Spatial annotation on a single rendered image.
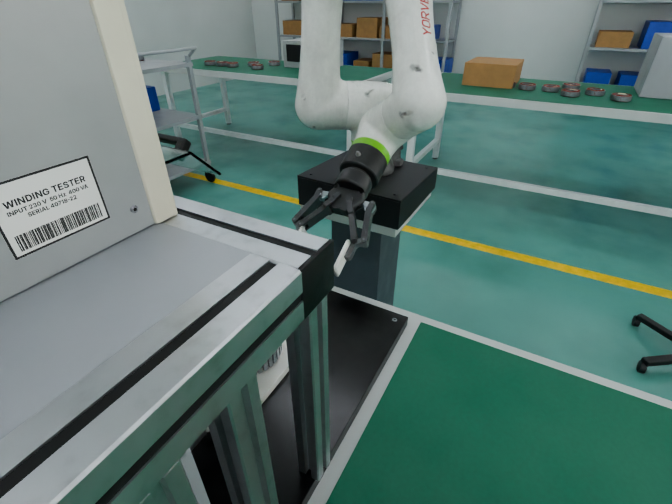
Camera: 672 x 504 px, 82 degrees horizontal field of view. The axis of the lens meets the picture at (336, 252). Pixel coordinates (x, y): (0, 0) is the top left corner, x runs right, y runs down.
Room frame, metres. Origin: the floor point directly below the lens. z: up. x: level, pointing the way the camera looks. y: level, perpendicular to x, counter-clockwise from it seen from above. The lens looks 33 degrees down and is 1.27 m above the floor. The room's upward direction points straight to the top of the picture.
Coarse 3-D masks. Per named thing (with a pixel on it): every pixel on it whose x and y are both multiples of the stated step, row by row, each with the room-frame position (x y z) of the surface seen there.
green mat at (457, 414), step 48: (432, 336) 0.51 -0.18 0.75; (432, 384) 0.40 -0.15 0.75; (480, 384) 0.40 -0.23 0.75; (528, 384) 0.40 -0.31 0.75; (576, 384) 0.40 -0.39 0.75; (384, 432) 0.32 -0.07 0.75; (432, 432) 0.32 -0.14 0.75; (480, 432) 0.32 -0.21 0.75; (528, 432) 0.32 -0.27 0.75; (576, 432) 0.32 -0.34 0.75; (624, 432) 0.32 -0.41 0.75; (384, 480) 0.25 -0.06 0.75; (432, 480) 0.25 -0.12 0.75; (480, 480) 0.25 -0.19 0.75; (528, 480) 0.25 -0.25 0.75; (576, 480) 0.25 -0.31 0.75; (624, 480) 0.25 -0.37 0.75
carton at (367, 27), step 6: (360, 18) 7.08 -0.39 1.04; (366, 18) 7.03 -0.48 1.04; (372, 18) 6.97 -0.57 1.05; (378, 18) 6.97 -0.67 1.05; (360, 24) 7.08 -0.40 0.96; (366, 24) 7.03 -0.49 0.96; (372, 24) 6.97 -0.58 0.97; (378, 24) 6.98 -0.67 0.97; (360, 30) 7.08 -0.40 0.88; (366, 30) 7.02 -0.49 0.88; (372, 30) 6.97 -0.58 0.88; (378, 30) 6.99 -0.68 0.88; (360, 36) 7.08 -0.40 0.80; (366, 36) 7.02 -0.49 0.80; (372, 36) 6.97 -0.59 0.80; (378, 36) 7.00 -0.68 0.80
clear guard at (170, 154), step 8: (168, 152) 0.60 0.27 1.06; (176, 152) 0.60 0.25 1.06; (184, 152) 0.60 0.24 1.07; (168, 160) 0.56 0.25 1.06; (176, 160) 0.67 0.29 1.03; (184, 160) 0.65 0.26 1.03; (192, 160) 0.63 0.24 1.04; (200, 160) 0.62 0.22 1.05; (192, 168) 0.68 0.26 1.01; (200, 168) 0.66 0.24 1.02; (208, 168) 0.64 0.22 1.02
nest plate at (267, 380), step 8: (280, 360) 0.42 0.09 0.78; (272, 368) 0.41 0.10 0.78; (280, 368) 0.41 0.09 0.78; (288, 368) 0.41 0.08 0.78; (264, 376) 0.39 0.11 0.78; (272, 376) 0.39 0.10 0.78; (280, 376) 0.39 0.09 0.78; (264, 384) 0.38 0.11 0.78; (272, 384) 0.38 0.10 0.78; (264, 392) 0.36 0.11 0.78; (264, 400) 0.36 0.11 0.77
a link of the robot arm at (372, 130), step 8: (368, 112) 0.89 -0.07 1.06; (376, 112) 0.85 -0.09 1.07; (360, 120) 0.90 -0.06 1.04; (368, 120) 0.86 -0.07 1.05; (376, 120) 0.84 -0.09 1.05; (360, 128) 0.87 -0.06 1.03; (368, 128) 0.85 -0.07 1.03; (376, 128) 0.84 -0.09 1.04; (384, 128) 0.82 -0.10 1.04; (360, 136) 0.84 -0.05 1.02; (368, 136) 0.83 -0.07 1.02; (376, 136) 0.83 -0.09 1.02; (384, 136) 0.82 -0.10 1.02; (392, 136) 0.82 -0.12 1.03; (352, 144) 0.83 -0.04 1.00; (376, 144) 0.81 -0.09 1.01; (384, 144) 0.82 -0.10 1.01; (392, 144) 0.83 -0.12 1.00; (400, 144) 0.84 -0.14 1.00; (384, 152) 0.81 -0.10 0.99; (392, 152) 0.84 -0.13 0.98
